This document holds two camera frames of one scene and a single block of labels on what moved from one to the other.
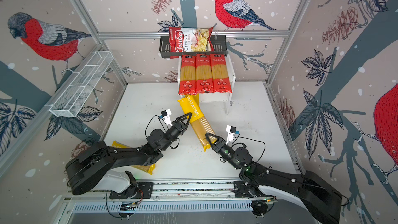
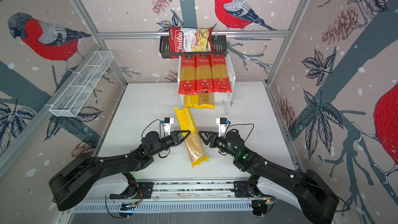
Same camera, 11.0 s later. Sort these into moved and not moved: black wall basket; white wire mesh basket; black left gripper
Moved: black left gripper
Not moved: white wire mesh basket; black wall basket
